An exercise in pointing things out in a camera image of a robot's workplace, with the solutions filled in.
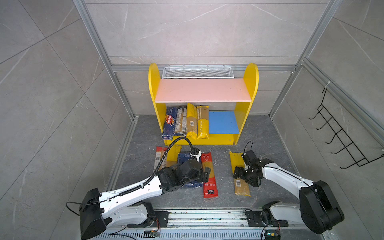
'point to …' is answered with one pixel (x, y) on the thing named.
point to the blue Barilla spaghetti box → (169, 123)
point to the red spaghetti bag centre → (209, 188)
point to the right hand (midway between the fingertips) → (239, 177)
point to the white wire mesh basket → (197, 72)
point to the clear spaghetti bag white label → (180, 128)
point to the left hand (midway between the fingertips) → (204, 165)
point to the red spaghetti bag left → (160, 153)
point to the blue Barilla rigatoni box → (182, 157)
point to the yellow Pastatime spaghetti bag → (203, 122)
